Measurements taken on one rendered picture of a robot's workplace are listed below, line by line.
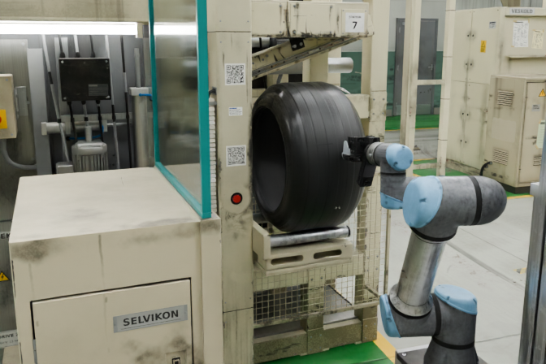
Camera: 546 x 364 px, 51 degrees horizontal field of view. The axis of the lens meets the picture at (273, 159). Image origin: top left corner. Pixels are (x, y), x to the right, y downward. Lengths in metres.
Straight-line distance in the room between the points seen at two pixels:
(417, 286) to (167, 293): 0.65
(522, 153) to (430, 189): 5.35
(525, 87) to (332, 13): 4.30
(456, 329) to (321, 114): 0.84
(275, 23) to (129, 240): 1.40
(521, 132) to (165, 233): 5.69
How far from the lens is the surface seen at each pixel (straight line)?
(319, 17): 2.44
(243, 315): 2.28
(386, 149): 1.72
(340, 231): 2.23
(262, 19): 2.34
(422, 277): 1.50
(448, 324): 1.67
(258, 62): 2.48
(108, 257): 1.17
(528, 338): 1.71
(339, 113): 2.05
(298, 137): 1.97
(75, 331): 1.22
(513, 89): 6.66
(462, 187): 1.35
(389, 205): 1.73
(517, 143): 6.62
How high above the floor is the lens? 1.62
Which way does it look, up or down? 12 degrees down
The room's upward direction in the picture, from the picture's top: straight up
